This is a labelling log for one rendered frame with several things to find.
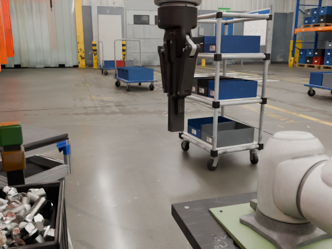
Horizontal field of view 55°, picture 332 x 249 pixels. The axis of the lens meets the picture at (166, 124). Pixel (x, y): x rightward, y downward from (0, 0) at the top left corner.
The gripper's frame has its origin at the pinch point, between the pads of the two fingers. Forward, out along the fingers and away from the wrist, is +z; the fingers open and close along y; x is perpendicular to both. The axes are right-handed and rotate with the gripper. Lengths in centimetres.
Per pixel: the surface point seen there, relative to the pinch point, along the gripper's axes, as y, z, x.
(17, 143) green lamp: 8.8, 4.8, 29.1
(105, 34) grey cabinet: 1091, -87, -308
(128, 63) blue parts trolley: 861, 12, -307
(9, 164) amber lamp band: 9.0, 8.8, 30.7
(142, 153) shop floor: 164, 62, -60
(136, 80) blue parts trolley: 492, 32, -186
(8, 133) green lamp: 8.8, 2.7, 30.4
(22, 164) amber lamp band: 8.9, 9.1, 28.5
